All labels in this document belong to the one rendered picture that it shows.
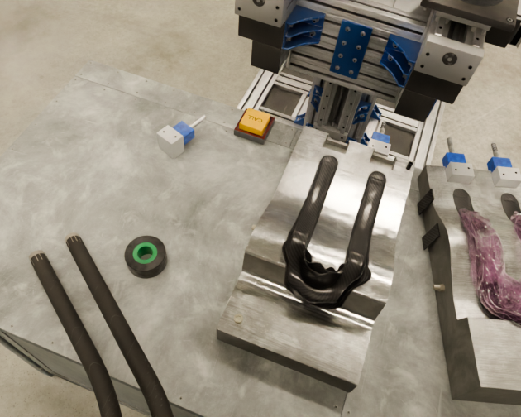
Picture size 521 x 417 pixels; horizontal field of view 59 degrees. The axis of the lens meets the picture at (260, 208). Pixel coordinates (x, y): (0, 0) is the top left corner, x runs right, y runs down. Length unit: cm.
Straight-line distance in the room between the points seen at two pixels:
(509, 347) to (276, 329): 39
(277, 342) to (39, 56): 223
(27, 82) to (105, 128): 147
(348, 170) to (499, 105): 188
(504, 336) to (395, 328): 19
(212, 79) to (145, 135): 137
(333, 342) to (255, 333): 14
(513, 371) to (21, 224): 97
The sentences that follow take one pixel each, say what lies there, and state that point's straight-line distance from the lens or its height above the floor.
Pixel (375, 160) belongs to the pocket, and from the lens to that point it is 108.
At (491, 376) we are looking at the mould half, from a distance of 88.
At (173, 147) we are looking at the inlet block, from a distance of 107.
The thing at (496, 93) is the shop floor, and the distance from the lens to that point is 288.
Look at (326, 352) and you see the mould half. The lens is 84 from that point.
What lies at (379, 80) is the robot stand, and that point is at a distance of 146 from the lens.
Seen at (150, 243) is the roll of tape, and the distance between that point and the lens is 94.
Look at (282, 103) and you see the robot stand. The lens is 209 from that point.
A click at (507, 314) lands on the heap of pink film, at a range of 96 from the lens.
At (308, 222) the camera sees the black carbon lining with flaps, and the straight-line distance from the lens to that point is 90.
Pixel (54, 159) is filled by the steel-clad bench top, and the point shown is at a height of 80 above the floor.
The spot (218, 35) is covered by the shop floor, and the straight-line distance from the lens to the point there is 278.
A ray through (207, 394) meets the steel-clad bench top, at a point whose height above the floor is 80.
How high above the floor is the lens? 165
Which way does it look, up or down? 57 degrees down
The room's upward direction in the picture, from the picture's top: 8 degrees clockwise
